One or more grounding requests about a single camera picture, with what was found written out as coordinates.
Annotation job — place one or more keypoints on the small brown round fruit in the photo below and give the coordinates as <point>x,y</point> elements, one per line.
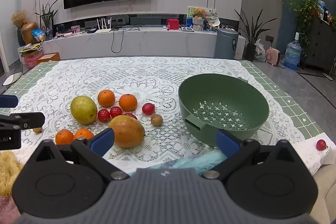
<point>156,119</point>
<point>37,130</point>

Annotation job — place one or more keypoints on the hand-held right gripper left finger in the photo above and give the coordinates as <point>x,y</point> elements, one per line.
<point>103,140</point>

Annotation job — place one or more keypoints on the gold vase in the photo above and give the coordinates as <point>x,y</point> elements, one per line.
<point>28,32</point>

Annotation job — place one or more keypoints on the blue box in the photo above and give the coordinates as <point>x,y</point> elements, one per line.
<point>189,22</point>

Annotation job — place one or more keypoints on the pink heater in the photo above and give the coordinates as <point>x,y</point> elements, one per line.
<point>272,56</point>

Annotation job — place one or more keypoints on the row of bottles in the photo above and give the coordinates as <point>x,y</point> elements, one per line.
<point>325,12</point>

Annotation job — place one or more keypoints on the white paper fan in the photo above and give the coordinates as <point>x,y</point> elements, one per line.
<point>214,19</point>

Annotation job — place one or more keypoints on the green checkered mat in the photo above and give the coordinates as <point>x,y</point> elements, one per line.
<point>288,108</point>

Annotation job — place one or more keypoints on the red cherry tomato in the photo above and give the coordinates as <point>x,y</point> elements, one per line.
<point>130,116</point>
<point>103,115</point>
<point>148,108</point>
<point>321,144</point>
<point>115,111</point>

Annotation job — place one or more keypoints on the white digital scale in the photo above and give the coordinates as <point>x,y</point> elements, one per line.
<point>187,29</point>

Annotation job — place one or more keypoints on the yellow plush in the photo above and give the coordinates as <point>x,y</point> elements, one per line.
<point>9,171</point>

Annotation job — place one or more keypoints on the green colander bowl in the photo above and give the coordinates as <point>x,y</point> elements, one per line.
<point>199,92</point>

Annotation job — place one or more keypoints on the brown teddy bear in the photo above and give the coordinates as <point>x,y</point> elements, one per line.
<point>199,12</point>

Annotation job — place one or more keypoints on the pink box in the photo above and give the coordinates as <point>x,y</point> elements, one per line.
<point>31,61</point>

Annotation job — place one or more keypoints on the dark sideboard cabinet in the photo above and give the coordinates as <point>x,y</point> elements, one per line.
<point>323,45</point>

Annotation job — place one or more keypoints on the orange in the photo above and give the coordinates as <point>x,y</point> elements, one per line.
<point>63,137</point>
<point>82,134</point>
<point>106,98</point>
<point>128,102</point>

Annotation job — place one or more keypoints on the pile of colourful packets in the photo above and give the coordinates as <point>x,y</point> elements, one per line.
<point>30,47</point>

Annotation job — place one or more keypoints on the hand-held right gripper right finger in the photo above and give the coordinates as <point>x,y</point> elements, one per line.
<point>226,141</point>

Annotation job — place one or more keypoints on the black wall outlet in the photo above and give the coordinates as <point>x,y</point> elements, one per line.
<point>269,38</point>

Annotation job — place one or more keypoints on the white plastic bag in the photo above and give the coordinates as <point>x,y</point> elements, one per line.
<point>260,52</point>

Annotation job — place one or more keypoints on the green plant in glass vase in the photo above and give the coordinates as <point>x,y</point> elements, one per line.
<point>48,19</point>

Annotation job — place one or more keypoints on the pink plush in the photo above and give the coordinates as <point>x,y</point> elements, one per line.
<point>8,211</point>

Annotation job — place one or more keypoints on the red box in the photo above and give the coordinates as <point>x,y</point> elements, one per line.
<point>173,24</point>

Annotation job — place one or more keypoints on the yellow-red ripe mango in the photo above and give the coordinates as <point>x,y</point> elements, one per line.
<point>128,132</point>

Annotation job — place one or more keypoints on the white lace tablecloth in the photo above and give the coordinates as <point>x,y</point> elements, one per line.
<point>157,77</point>

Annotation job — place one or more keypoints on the green picture book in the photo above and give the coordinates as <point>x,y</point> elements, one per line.
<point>190,11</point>

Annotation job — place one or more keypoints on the white round floor device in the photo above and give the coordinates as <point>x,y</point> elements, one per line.
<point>10,80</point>

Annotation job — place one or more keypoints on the white router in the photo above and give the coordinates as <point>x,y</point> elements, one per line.
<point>103,29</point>

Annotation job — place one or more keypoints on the orange cardboard box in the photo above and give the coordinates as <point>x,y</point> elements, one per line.
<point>51,57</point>

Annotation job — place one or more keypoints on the grey pedal trash can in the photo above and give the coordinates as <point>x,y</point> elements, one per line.
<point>225,43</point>

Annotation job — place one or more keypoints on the dried grass bouquet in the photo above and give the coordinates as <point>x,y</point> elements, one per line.
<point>19,18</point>

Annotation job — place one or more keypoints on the long-leaf potted plant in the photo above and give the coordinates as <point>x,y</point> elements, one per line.
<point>250,52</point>

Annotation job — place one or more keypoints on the black set-top box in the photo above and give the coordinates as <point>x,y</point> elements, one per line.
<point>92,30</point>

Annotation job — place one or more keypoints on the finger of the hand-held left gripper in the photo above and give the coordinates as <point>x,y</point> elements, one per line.
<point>29,120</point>
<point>8,101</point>

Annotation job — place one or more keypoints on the green mango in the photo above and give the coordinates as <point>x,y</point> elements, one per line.
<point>83,109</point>

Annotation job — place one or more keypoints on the pink photo card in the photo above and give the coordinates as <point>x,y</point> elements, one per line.
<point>75,29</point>

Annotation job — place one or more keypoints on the blue water jug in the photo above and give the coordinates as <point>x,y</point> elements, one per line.
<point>292,54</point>

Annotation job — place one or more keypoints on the white box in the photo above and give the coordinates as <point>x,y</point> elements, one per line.
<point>309,158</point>

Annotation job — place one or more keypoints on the blue snack bag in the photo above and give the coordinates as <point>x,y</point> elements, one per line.
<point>38,35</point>

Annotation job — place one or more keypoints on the white marble television console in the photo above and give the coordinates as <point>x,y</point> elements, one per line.
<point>157,43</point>

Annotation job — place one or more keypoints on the leafy pothos plant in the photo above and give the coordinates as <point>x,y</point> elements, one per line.
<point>304,11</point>

